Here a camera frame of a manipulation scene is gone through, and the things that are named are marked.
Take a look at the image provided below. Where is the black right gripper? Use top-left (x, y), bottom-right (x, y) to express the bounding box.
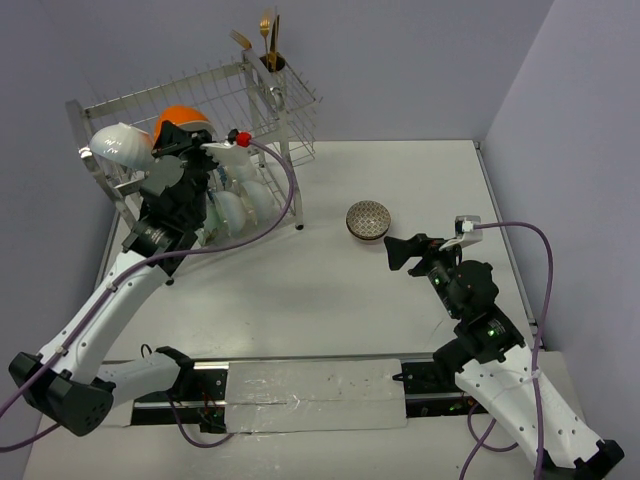
top-left (383, 232), bottom-right (467, 318)

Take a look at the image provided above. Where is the white orange bottom bowl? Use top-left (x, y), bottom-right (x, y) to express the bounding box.
top-left (153, 105), bottom-right (215, 142)

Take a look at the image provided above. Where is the white bowl brown pattern stack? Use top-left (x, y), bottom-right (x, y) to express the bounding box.
top-left (89, 122), bottom-right (154, 170)

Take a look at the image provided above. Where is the blue floral bowl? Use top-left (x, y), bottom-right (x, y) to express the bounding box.
top-left (214, 166), bottom-right (232, 191)

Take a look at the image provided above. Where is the white bowl orange stack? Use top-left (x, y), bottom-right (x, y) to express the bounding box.
top-left (213, 191), bottom-right (247, 235)

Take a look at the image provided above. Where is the mint bowl gold rim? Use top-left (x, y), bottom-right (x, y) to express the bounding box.
top-left (196, 202), bottom-right (221, 247)

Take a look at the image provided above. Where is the white bowl front stack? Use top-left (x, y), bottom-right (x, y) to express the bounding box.
top-left (241, 180), bottom-right (275, 222)

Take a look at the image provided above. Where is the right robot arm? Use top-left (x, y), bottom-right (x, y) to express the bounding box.
top-left (384, 234), bottom-right (624, 479)

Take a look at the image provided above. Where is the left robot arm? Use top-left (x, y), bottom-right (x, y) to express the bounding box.
top-left (9, 120), bottom-right (217, 437)

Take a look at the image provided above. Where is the stainless steel dish rack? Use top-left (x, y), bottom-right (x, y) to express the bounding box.
top-left (65, 50), bottom-right (316, 249)

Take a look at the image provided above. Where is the brown lattice pattern bowl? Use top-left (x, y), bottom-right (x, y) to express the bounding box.
top-left (345, 200), bottom-right (392, 241)

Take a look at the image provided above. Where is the perforated steel cutlery holder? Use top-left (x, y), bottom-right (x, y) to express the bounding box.
top-left (244, 49), bottom-right (287, 112)

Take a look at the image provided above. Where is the gold knife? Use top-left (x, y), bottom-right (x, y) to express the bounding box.
top-left (268, 14), bottom-right (280, 72)

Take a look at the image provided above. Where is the gold fork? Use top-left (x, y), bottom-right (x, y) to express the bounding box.
top-left (259, 8), bottom-right (272, 65)

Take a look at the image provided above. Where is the taped white cover sheet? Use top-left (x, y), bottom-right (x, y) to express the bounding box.
top-left (225, 359), bottom-right (407, 433)

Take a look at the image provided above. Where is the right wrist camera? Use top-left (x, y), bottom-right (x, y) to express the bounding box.
top-left (439, 215), bottom-right (483, 251)

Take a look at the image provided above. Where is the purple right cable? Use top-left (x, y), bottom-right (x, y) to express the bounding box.
top-left (462, 219), bottom-right (555, 480)

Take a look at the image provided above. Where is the black mounting rail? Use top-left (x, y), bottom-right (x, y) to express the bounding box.
top-left (130, 355), bottom-right (475, 434)

